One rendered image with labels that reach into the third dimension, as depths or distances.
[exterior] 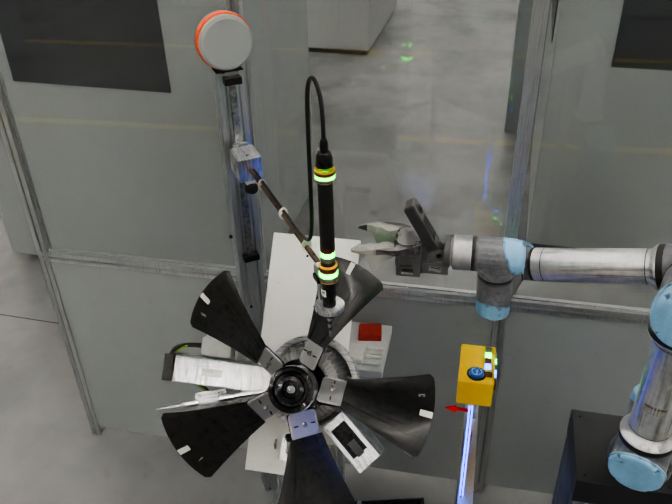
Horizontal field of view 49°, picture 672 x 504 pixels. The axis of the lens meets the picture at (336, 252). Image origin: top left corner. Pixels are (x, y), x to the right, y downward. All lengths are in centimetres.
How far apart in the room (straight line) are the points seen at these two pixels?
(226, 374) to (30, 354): 219
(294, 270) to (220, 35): 69
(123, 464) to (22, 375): 86
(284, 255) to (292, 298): 13
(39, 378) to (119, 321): 103
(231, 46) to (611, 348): 158
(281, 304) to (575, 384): 116
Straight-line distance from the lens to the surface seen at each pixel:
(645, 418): 167
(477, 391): 213
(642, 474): 174
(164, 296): 285
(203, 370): 210
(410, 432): 186
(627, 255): 163
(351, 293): 185
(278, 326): 215
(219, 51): 210
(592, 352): 268
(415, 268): 158
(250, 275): 246
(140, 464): 342
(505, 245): 155
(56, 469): 352
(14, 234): 481
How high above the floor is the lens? 252
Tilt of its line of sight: 34 degrees down
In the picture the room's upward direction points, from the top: 2 degrees counter-clockwise
